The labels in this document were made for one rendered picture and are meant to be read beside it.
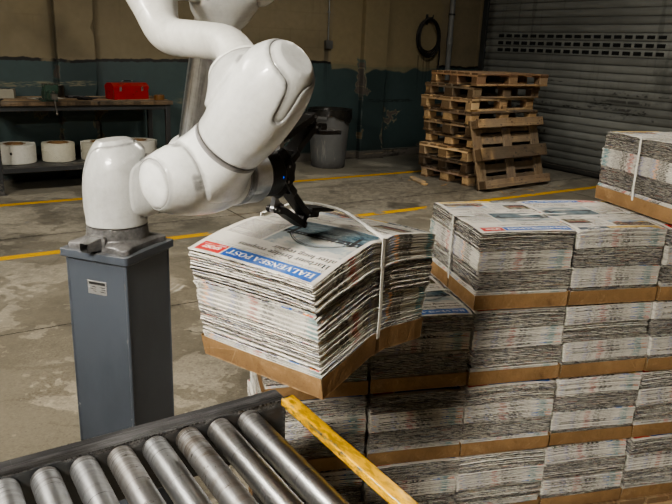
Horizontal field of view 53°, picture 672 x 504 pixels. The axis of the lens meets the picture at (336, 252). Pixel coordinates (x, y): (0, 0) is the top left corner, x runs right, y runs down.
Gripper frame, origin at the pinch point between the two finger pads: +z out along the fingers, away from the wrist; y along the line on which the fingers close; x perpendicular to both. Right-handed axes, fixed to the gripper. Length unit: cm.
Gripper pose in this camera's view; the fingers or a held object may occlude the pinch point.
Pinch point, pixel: (327, 168)
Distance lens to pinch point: 125.8
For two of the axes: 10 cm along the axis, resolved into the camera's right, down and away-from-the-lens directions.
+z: 5.7, -1.5, 8.1
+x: 8.2, 2.2, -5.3
